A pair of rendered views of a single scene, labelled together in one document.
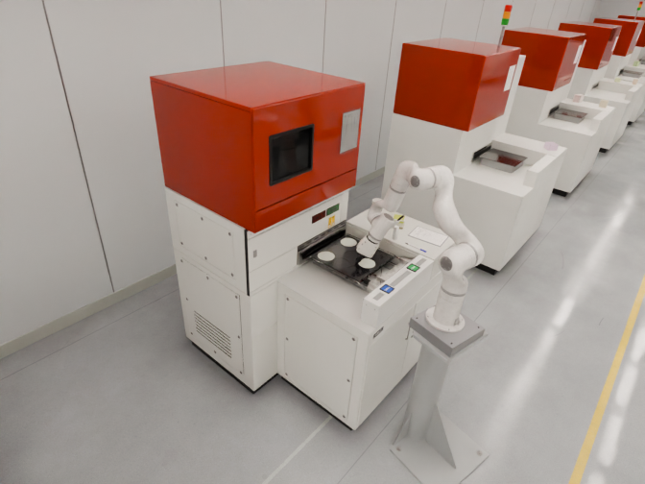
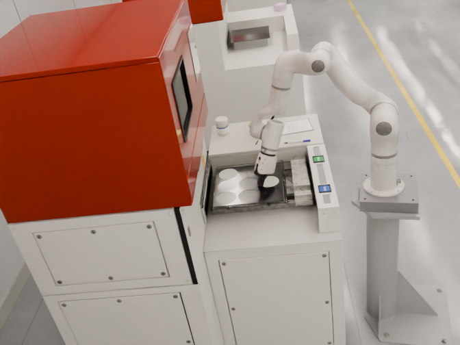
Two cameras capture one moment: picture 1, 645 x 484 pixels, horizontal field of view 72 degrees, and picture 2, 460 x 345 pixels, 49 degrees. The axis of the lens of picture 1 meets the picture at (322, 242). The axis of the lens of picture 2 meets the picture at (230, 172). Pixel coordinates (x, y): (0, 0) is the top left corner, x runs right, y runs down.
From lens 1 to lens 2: 105 cm
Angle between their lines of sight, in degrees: 26
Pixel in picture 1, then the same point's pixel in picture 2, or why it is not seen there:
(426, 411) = (393, 283)
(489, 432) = (428, 270)
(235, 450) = not seen: outside the picture
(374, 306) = (333, 209)
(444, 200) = (348, 72)
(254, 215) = (187, 184)
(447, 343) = (410, 202)
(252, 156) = (170, 113)
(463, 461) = (435, 305)
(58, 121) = not seen: outside the picture
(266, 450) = not seen: outside the picture
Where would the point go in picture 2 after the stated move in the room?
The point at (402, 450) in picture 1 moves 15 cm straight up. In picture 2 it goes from (390, 334) to (391, 315)
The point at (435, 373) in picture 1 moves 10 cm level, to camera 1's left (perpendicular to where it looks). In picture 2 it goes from (394, 240) to (380, 250)
